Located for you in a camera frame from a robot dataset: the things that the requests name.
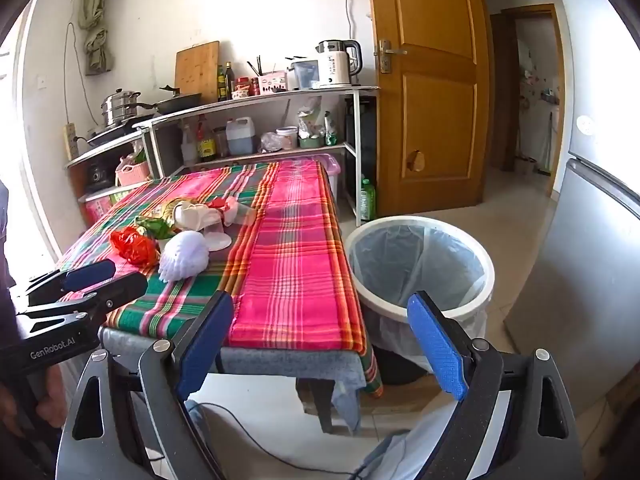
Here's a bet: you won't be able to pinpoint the pink utensil holder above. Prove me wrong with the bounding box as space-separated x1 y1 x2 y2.
257 71 287 96

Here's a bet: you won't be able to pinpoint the clear plastic cup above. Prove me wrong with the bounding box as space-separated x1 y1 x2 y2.
227 204 258 228
200 224 233 252

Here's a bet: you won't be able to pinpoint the pink plastic basket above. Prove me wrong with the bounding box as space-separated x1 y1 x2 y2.
115 156 153 187

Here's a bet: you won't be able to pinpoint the green liquid bottle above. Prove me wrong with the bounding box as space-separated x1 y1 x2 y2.
359 174 377 222

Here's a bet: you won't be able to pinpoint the dark chopsticks bundle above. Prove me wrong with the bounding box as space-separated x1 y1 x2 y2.
247 56 278 78

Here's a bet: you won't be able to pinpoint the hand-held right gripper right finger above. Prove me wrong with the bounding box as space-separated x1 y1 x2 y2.
406 290 586 480

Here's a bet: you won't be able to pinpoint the gold foil snack bag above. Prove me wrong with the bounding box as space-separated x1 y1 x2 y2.
135 215 178 241

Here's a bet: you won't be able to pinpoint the metal door handle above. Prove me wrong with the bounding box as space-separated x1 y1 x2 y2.
375 39 408 75

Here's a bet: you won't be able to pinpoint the white round trash bin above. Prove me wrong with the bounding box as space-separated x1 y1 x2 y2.
344 216 496 386

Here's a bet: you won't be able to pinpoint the yellowed power strip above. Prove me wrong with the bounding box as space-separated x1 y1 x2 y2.
62 122 78 161

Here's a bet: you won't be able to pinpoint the pink carton box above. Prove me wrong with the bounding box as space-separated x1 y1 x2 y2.
82 190 118 226

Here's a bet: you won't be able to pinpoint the wooden door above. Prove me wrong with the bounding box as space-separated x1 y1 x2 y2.
365 0 493 206

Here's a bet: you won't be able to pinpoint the plastic jug dark liquid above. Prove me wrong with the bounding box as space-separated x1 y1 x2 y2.
226 116 256 156

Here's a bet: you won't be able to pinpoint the bamboo cutting board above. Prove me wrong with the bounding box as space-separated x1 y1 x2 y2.
174 40 221 103

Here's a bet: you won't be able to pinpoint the black frying pan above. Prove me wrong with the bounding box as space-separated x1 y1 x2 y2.
132 85 203 115

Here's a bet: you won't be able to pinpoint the steel steamer pot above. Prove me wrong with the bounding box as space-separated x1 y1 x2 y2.
100 89 142 127

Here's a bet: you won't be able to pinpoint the white wall cable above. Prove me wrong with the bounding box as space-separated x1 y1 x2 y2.
341 0 360 45

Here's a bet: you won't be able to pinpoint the plaid tablecloth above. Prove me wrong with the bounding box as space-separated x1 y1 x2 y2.
55 160 386 396

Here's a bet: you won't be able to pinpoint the clear plastic bin liner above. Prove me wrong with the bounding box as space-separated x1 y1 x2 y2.
346 220 493 361

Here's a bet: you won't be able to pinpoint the black induction cooker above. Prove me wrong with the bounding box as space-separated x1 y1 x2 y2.
86 119 151 147

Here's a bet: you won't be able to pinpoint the white crumpled paper cups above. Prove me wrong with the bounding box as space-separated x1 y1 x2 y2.
172 202 223 233

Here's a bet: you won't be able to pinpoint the white electric kettle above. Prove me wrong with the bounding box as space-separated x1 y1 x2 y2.
315 39 363 88

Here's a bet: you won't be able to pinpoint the white kitchen rack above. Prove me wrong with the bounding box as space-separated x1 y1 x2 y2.
65 85 382 228

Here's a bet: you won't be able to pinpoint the yellow label sauce bottle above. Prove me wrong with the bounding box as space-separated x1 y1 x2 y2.
196 115 217 163

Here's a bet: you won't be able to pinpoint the clear water pitcher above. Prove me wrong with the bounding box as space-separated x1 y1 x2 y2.
287 57 321 92

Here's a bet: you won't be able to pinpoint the black floor cable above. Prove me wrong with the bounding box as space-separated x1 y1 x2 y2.
190 400 386 480

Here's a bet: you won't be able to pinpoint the small black stove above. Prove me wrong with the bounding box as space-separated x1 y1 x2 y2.
85 162 118 193

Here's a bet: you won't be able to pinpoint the green bowl with packets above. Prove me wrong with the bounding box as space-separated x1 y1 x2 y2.
297 97 326 150

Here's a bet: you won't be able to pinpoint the red plastic bag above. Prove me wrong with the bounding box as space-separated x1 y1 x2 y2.
110 226 160 267

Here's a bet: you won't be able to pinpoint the hanging green cloth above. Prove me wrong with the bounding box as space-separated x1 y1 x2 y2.
77 0 112 77

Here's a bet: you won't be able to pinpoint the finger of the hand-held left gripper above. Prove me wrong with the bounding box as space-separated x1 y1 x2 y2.
17 272 149 334
25 259 117 307

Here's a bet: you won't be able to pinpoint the person's left hand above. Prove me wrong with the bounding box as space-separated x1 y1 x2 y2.
36 364 70 430

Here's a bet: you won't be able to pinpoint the silver fridge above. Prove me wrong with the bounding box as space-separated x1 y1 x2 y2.
505 0 640 411

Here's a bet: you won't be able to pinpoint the clear glass bottle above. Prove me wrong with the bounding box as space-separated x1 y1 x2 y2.
181 125 198 166

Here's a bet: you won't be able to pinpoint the pink lidded storage bin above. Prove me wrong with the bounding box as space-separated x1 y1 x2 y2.
305 154 343 196

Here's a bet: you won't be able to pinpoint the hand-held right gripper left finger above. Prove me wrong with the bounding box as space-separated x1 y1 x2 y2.
55 290 236 480

